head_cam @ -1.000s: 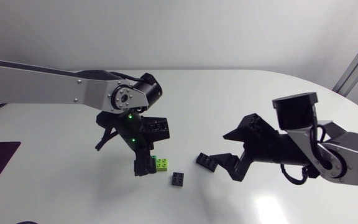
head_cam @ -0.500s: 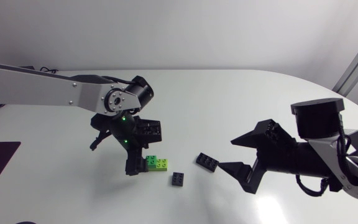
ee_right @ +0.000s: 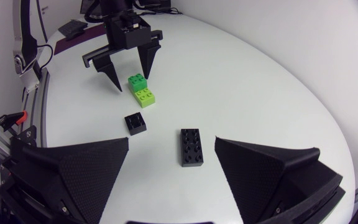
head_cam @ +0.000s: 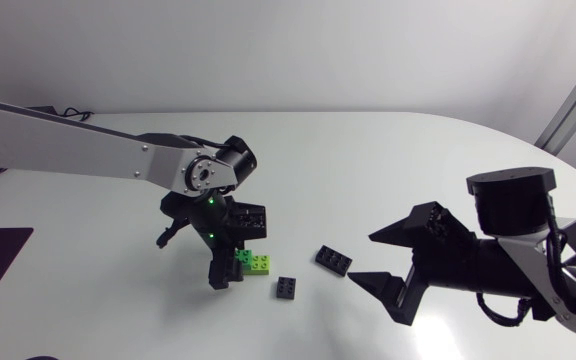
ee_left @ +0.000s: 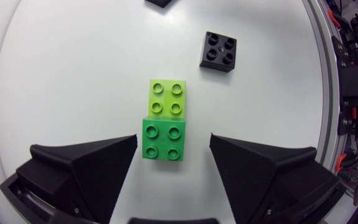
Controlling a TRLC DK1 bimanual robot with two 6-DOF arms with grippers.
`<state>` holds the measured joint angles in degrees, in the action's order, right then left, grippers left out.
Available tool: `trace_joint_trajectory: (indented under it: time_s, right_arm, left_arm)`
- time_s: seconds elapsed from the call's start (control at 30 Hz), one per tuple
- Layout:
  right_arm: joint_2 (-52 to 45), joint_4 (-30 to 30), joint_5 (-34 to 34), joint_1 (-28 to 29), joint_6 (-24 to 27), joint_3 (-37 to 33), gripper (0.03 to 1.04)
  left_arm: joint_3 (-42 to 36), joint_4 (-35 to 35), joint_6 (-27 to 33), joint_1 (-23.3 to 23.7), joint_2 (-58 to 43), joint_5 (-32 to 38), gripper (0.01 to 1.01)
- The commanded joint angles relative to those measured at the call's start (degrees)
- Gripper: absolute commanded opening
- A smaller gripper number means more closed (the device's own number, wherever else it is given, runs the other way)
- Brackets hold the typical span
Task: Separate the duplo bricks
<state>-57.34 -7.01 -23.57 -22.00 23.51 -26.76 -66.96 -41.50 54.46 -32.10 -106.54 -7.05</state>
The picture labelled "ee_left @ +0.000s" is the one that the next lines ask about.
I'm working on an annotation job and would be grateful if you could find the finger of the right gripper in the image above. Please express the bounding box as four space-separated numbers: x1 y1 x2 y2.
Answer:
144 0 173 9

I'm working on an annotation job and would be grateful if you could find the lime green toy brick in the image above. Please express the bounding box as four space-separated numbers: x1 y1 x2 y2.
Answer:
148 78 186 119

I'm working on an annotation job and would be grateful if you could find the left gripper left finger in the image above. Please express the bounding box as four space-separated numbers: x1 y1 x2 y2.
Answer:
16 134 139 224

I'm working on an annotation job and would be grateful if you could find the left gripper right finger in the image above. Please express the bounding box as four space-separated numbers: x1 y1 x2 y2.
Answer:
209 133 340 224

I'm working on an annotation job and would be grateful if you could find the black toy brick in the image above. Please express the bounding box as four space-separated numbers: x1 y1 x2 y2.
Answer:
199 30 237 73

